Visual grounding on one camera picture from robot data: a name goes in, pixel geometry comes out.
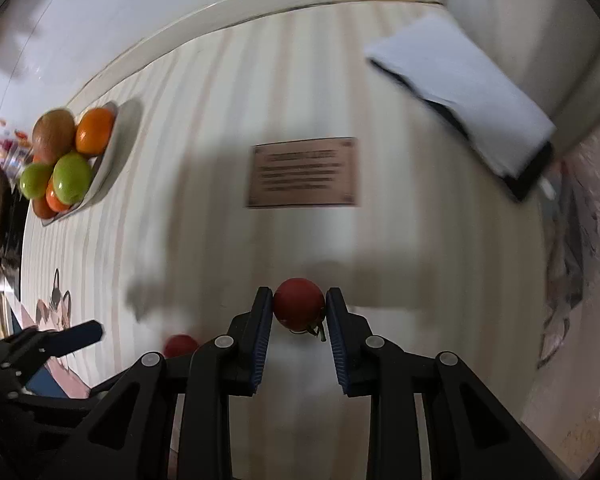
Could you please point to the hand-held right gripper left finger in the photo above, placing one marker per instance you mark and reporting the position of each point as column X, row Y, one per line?
column 262, row 345

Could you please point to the black stove top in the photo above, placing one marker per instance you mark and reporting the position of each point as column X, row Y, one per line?
column 0, row 220

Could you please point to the white folded cloth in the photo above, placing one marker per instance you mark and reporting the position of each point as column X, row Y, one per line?
column 460, row 85

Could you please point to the orange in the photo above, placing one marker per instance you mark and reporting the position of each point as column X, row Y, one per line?
column 56, row 201
column 96, row 131

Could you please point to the striped cat print tablecloth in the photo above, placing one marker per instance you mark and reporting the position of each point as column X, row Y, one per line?
column 180, row 110

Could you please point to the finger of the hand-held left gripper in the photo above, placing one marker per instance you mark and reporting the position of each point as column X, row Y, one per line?
column 55, row 403
column 75, row 337

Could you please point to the colourful wall sticker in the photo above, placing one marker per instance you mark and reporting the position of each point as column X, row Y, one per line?
column 0, row 147

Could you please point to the dark orange tangerine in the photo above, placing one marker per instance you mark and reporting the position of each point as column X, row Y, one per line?
column 40, row 207

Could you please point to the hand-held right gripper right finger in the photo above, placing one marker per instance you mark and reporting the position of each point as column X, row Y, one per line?
column 337, row 345

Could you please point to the red cherry tomato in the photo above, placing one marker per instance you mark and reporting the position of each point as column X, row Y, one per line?
column 180, row 346
column 297, row 302

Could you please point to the oval floral ceramic plate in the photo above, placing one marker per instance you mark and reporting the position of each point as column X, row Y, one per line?
column 115, row 150

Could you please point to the brown fabric label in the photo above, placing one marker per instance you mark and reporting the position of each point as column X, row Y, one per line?
column 302, row 172

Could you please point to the brown green apple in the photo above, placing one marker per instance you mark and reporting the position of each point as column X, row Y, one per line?
column 54, row 132

